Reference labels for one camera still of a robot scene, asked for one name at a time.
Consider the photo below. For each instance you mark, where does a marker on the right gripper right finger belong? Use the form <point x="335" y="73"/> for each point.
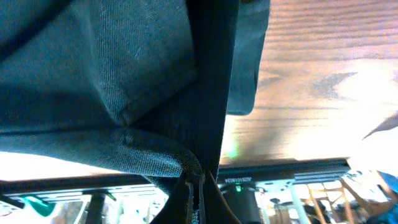
<point x="213" y="208"/>

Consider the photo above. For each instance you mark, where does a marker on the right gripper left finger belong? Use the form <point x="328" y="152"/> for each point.
<point x="179" y="207"/>

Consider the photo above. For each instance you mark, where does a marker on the black polo shirt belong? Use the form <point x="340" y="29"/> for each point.
<point x="135" y="86"/>

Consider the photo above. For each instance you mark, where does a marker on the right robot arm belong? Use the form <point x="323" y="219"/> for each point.
<point x="239" y="197"/>

